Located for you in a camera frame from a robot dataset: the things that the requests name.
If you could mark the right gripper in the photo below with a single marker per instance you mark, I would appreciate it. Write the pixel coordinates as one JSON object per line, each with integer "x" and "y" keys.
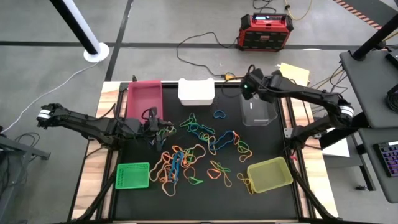
{"x": 256, "y": 84}

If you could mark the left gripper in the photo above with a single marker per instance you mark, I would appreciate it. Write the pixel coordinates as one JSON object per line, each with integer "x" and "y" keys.
{"x": 140, "y": 128}

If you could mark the wide blue rubber band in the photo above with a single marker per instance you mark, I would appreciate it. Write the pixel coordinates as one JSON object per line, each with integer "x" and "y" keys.
{"x": 217, "y": 146}
{"x": 178, "y": 165}
{"x": 153, "y": 143}

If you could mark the thin blue rubber band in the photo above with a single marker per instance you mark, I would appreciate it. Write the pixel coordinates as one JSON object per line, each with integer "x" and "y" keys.
{"x": 199, "y": 129}

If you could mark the wide cream rubber band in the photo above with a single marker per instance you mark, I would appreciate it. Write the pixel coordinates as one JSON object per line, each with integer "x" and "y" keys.
{"x": 203, "y": 151}
{"x": 151, "y": 172}
{"x": 163, "y": 186}

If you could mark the white plastic basket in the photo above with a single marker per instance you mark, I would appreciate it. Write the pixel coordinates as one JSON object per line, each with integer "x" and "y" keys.
{"x": 196, "y": 91}

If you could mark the yellow rubber band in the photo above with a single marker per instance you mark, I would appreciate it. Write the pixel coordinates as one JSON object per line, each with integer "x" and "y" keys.
{"x": 213, "y": 151}
{"x": 247, "y": 183}
{"x": 228, "y": 182}
{"x": 245, "y": 152}

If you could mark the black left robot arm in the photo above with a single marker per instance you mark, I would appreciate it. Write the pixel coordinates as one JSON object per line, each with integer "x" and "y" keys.
{"x": 77, "y": 119}

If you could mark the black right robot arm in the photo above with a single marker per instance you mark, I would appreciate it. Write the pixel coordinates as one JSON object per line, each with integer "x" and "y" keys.
{"x": 311, "y": 95}

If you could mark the green rubber band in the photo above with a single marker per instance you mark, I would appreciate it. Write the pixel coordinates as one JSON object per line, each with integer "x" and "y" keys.
{"x": 162, "y": 132}
{"x": 189, "y": 153}
{"x": 192, "y": 115}
{"x": 199, "y": 182}
{"x": 225, "y": 170}

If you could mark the pile of mixed rubber bands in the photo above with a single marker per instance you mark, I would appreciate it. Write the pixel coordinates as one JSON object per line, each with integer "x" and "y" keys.
{"x": 170, "y": 128}

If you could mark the small blue rubber band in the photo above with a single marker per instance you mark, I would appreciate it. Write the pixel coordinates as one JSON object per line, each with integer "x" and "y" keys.
{"x": 214, "y": 114}

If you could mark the small orange rubber band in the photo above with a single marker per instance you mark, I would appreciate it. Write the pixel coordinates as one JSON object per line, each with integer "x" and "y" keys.
{"x": 236, "y": 137}

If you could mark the clear plastic basket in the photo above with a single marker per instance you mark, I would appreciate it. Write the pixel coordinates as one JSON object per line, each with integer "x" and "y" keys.
{"x": 259, "y": 113}

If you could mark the pink plastic basket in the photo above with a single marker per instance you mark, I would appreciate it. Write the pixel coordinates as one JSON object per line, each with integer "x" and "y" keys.
{"x": 144, "y": 99}

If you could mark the yellow paper folder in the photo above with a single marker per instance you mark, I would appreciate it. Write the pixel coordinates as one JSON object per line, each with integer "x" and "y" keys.
{"x": 295, "y": 74}

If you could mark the red black power station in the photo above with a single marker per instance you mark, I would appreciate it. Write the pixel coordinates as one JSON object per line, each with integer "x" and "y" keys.
{"x": 264, "y": 34}

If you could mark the green plastic basket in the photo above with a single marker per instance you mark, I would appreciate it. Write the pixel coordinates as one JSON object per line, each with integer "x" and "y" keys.
{"x": 132, "y": 175}

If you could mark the black table mat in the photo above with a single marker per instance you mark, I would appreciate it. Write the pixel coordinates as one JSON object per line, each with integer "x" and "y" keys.
{"x": 211, "y": 205}

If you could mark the yellow plastic basket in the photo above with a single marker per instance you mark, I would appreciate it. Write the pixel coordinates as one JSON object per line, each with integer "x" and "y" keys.
{"x": 269, "y": 174}

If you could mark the white pole with round base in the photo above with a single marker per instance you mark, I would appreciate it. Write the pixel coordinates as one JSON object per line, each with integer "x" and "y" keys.
{"x": 96, "y": 55}

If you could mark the white paper sheet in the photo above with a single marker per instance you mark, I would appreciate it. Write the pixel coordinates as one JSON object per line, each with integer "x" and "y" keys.
{"x": 339, "y": 149}

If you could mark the striped hazard floor tape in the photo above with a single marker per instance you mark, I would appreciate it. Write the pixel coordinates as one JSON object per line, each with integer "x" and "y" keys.
{"x": 357, "y": 12}

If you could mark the black stand pole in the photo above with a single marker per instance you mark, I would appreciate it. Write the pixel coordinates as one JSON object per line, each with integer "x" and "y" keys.
{"x": 373, "y": 40}

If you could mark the black desk device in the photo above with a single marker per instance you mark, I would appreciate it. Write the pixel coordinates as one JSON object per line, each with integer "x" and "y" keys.
{"x": 393, "y": 57}

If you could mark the black backlit keyboard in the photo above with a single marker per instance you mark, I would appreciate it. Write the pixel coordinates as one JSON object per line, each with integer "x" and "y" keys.
{"x": 390, "y": 158}

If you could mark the grey desk with keyboard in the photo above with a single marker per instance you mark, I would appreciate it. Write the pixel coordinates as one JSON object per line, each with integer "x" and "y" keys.
{"x": 388, "y": 186}

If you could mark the black metal table frame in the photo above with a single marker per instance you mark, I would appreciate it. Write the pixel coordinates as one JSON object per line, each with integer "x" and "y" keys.
{"x": 307, "y": 193}

